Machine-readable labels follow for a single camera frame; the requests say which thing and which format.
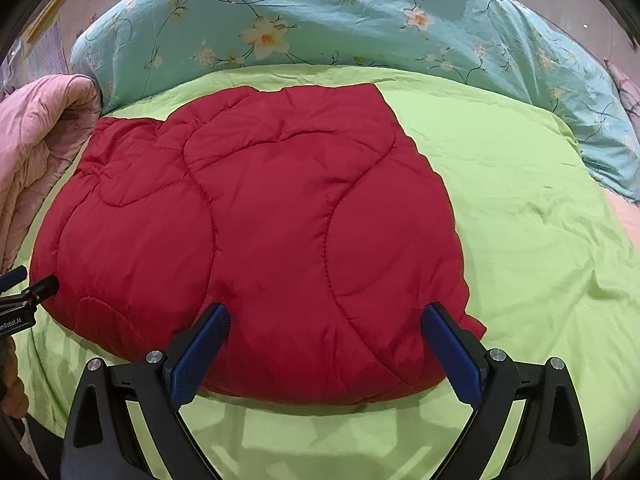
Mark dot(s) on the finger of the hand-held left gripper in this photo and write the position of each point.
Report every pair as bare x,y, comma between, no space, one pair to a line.
44,287
14,277

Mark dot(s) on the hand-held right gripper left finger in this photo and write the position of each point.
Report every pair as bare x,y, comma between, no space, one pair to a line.
200,355

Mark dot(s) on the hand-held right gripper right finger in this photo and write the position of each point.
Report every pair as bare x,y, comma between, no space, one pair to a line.
452,355

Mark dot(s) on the red quilted jacket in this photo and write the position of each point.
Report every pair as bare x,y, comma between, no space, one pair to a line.
250,210

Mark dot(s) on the person's left hand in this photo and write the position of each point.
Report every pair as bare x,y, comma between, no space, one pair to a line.
10,385

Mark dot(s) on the pink quilt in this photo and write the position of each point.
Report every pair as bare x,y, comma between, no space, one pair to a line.
35,135

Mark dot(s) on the light green bed sheet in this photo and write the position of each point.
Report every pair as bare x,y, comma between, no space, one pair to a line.
525,210

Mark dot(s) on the gold framed picture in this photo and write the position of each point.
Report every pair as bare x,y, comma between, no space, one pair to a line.
60,1

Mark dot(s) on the pink patterned cloth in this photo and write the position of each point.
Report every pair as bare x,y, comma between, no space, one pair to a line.
625,90

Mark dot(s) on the teal floral duvet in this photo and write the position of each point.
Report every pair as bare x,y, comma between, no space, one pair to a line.
350,20

